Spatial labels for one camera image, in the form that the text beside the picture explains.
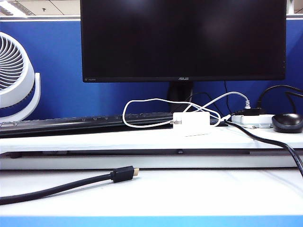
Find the white 65W charger brick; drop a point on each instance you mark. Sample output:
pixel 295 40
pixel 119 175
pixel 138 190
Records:
pixel 191 123

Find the black ASUS monitor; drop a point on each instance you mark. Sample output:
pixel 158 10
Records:
pixel 184 40

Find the white desk fan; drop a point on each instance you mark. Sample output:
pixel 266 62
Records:
pixel 29 75

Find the blue table edge strip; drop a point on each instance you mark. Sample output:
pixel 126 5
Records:
pixel 151 222

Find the blue office partition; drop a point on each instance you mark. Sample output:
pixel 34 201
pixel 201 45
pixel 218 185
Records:
pixel 61 71

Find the black monitor stand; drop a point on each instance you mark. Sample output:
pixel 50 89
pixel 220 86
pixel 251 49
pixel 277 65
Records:
pixel 180 94

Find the black Logitech keyboard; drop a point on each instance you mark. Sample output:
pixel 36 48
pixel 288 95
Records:
pixel 59 124

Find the white power strip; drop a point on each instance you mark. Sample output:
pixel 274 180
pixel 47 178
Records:
pixel 251 121

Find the black computer mouse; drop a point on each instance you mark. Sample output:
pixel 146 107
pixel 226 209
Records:
pixel 287 123

